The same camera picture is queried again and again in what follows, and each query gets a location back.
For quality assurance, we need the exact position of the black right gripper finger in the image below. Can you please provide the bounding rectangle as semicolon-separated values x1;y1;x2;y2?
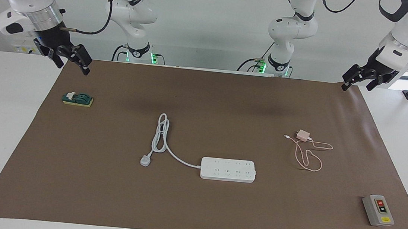
52;55;65;70
78;59;93;77

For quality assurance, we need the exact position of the pink charger adapter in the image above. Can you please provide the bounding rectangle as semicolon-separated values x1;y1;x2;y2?
295;129;312;143

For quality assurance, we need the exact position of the pink charging cable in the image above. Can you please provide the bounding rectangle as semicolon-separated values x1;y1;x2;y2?
280;134;335;174

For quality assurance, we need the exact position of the white power strip with cord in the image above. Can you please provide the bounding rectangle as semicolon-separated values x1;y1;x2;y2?
139;111;261;184

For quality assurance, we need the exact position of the brown table mat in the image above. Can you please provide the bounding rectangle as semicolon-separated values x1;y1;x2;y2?
0;49;408;229

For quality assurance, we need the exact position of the black right arm base cable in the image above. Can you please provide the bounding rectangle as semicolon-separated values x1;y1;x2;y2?
111;43;130;63

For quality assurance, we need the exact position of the black arm base cable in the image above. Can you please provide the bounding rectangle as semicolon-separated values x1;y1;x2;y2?
111;43;130;63
237;39;275;75

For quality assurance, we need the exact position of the green knife switch yellow base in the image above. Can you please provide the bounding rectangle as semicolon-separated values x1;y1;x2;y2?
61;90;94;108

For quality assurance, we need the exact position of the white wall socket box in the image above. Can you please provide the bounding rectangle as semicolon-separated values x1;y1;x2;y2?
11;42;41;55

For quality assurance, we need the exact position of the black left arm base cable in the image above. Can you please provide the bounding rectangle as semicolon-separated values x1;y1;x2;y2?
237;39;275;75

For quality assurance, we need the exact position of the grey push-button switch box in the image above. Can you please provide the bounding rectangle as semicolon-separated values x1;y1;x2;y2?
360;193;397;228

